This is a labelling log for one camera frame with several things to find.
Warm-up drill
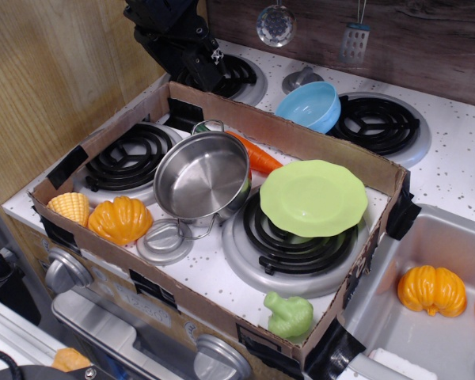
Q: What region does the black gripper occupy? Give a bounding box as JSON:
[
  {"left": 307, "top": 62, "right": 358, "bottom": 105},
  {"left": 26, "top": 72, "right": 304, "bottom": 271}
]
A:
[{"left": 134, "top": 15, "right": 225, "bottom": 92}]

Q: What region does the green toy broccoli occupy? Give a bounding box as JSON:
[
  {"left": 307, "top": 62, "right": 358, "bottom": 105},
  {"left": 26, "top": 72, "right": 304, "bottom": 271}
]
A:
[{"left": 264, "top": 291, "right": 314, "bottom": 339}]

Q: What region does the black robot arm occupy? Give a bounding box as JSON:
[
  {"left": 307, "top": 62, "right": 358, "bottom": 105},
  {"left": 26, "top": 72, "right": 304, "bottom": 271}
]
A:
[{"left": 123, "top": 0, "right": 225, "bottom": 92}]

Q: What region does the green toy behind pot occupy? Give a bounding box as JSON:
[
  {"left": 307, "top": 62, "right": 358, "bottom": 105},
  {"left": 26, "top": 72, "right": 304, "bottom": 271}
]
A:
[{"left": 192, "top": 122, "right": 211, "bottom": 135}]

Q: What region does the stainless steel pot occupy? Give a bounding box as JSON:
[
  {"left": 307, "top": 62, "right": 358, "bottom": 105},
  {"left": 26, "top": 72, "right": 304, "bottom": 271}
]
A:
[{"left": 153, "top": 119, "right": 252, "bottom": 241}]

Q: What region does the back left black burner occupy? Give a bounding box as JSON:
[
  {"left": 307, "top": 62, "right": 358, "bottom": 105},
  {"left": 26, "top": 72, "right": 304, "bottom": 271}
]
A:
[{"left": 168, "top": 54, "right": 268, "bottom": 106}]

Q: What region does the black burner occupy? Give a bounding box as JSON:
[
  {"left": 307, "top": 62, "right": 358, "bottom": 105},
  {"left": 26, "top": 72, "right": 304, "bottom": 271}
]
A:
[
  {"left": 168, "top": 54, "right": 268, "bottom": 106},
  {"left": 328, "top": 92, "right": 431, "bottom": 168},
  {"left": 73, "top": 122, "right": 183, "bottom": 207},
  {"left": 222, "top": 193, "right": 369, "bottom": 298}
]

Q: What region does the hanging silver strainer ladle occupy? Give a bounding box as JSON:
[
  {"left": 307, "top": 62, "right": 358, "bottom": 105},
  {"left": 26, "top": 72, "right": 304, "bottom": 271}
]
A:
[{"left": 256, "top": 1, "right": 297, "bottom": 48}]

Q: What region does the silver back stovetop knob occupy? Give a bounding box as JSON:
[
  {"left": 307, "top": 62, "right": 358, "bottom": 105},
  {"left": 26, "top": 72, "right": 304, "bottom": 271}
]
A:
[{"left": 282, "top": 66, "right": 324, "bottom": 94}]

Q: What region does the front left black burner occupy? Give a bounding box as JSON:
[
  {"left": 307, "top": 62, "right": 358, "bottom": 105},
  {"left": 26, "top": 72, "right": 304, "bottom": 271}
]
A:
[{"left": 73, "top": 122, "right": 183, "bottom": 207}]

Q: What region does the orange toy carrot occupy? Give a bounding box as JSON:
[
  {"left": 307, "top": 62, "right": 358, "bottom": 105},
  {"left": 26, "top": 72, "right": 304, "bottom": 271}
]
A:
[{"left": 226, "top": 131, "right": 283, "bottom": 174}]

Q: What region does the blue plastic bowl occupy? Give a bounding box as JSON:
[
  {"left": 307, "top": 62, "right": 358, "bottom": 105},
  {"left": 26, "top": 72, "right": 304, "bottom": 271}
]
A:
[{"left": 275, "top": 82, "right": 341, "bottom": 134}]

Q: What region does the hanging silver spatula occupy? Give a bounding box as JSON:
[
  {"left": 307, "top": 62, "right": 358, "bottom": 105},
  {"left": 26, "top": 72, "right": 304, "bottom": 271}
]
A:
[{"left": 338, "top": 0, "right": 371, "bottom": 66}]

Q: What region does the orange toy pumpkin in fence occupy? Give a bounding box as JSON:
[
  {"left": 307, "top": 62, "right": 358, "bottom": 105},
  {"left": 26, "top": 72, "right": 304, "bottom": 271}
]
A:
[{"left": 88, "top": 196, "right": 154, "bottom": 245}]

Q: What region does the yellow toy corn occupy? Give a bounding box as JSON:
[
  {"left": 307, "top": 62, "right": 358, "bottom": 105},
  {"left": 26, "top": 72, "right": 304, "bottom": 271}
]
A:
[{"left": 47, "top": 192, "right": 89, "bottom": 226}]

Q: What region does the green plastic plate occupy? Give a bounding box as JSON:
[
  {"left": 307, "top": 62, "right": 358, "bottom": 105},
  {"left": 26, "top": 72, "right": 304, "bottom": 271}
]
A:
[{"left": 260, "top": 160, "right": 368, "bottom": 238}]

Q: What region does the silver knob on stovetop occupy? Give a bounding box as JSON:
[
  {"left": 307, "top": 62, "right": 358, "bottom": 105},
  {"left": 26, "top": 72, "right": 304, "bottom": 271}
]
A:
[{"left": 136, "top": 218, "right": 193, "bottom": 266}]

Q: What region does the back right black burner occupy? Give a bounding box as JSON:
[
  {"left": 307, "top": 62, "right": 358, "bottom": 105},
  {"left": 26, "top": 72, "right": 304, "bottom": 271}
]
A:
[{"left": 328, "top": 92, "right": 431, "bottom": 168}]

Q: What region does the front right black burner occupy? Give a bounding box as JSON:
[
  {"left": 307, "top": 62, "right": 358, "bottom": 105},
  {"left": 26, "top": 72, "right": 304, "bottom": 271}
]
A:
[{"left": 222, "top": 193, "right": 369, "bottom": 298}]

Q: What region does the cardboard fence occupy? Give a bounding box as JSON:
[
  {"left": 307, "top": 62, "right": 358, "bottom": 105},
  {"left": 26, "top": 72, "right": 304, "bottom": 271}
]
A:
[{"left": 30, "top": 82, "right": 409, "bottom": 379}]

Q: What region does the left silver oven knob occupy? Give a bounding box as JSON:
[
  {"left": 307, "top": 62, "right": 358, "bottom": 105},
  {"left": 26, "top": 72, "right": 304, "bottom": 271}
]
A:
[{"left": 45, "top": 248, "right": 93, "bottom": 294}]

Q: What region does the silver oven knob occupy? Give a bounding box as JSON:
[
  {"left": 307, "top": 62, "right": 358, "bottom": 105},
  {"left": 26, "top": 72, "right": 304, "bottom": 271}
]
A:
[
  {"left": 193, "top": 334, "right": 252, "bottom": 380},
  {"left": 45, "top": 248, "right": 93, "bottom": 294}
]

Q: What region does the right silver oven knob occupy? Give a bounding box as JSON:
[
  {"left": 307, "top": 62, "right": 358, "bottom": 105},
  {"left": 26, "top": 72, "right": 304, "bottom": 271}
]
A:
[{"left": 193, "top": 334, "right": 252, "bottom": 380}]

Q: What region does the orange toy on floor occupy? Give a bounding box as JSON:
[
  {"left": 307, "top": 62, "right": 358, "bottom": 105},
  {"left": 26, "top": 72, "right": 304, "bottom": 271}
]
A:
[{"left": 51, "top": 348, "right": 92, "bottom": 372}]

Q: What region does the orange toy pumpkin in sink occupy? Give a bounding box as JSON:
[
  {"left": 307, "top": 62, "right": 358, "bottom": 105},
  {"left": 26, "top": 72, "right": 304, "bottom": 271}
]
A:
[{"left": 397, "top": 265, "right": 467, "bottom": 317}]

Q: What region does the silver sink basin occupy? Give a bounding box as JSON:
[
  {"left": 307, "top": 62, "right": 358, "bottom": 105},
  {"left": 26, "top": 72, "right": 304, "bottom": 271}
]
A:
[{"left": 343, "top": 205, "right": 475, "bottom": 379}]

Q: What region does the silver oven door handle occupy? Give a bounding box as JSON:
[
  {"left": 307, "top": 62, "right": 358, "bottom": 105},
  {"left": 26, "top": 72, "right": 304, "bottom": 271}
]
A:
[{"left": 51, "top": 291, "right": 196, "bottom": 379}]

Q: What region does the black cable bottom left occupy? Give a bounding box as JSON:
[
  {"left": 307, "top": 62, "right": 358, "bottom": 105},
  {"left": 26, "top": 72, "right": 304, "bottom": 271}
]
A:
[{"left": 0, "top": 347, "right": 23, "bottom": 380}]

